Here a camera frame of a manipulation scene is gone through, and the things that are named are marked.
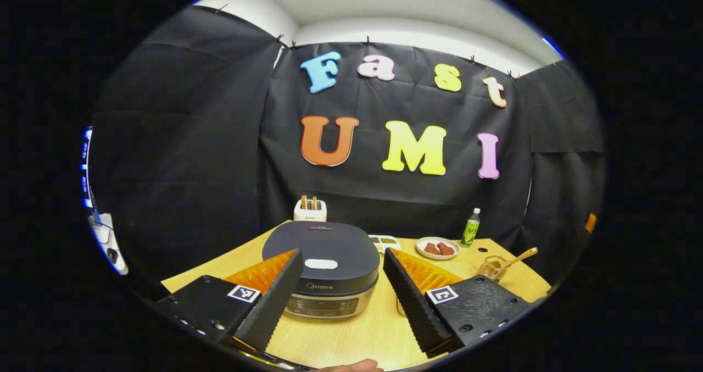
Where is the black backdrop cloth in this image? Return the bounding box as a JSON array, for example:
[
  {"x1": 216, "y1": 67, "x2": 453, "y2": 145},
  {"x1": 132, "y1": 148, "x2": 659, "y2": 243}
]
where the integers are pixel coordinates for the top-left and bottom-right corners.
[{"x1": 91, "y1": 7, "x2": 605, "y2": 285}]

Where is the wooden spoon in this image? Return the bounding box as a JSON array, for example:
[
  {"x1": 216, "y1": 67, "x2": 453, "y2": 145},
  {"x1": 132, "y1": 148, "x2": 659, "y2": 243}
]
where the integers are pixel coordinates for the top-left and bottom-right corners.
[{"x1": 489, "y1": 247, "x2": 539, "y2": 271}]

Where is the wire mesh chopstick holder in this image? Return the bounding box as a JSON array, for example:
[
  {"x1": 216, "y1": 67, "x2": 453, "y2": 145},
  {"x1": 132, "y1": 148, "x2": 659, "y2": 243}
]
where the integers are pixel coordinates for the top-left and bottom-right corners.
[{"x1": 476, "y1": 256, "x2": 509, "y2": 282}]

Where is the black and silver rice cooker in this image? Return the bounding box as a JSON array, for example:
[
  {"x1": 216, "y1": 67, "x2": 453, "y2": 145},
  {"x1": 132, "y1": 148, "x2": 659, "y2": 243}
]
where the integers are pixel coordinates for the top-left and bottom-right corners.
[{"x1": 262, "y1": 221, "x2": 381, "y2": 320}]

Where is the white side table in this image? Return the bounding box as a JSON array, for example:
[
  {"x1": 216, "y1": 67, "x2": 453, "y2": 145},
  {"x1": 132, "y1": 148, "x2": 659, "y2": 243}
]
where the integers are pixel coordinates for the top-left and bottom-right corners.
[{"x1": 88, "y1": 212, "x2": 130, "y2": 276}]

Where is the small white condiment tray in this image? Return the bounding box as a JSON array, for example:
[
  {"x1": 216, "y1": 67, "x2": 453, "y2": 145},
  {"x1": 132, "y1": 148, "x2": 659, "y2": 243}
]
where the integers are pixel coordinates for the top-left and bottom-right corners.
[{"x1": 369, "y1": 235, "x2": 401, "y2": 253}]

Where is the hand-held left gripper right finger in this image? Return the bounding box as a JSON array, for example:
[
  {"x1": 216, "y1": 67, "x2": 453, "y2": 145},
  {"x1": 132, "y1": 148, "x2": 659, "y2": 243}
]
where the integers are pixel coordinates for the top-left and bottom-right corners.
[{"x1": 383, "y1": 247, "x2": 533, "y2": 359}]

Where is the white round plate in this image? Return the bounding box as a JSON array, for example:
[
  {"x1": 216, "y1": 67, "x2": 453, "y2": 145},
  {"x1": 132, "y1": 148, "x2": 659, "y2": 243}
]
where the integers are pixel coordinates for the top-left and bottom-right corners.
[{"x1": 416, "y1": 237, "x2": 460, "y2": 260}]

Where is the small white toaster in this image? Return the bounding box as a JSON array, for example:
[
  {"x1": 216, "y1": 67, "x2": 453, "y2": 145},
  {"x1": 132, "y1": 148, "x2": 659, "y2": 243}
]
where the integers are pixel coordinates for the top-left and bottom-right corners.
[{"x1": 293, "y1": 195, "x2": 328, "y2": 223}]

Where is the computer monitor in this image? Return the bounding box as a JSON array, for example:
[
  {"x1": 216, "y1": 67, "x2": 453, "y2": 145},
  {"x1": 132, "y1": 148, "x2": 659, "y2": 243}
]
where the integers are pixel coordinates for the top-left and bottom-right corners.
[{"x1": 81, "y1": 126, "x2": 95, "y2": 210}]

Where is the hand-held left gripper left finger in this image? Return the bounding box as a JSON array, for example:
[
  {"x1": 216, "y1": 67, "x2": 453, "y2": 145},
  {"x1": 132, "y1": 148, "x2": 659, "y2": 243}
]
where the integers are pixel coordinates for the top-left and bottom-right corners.
[{"x1": 154, "y1": 248, "x2": 304, "y2": 353}]

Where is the green drink bottle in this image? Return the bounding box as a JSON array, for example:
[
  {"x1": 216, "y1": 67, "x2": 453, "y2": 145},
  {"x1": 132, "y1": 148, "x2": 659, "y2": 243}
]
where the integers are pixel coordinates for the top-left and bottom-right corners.
[{"x1": 461, "y1": 208, "x2": 481, "y2": 247}]

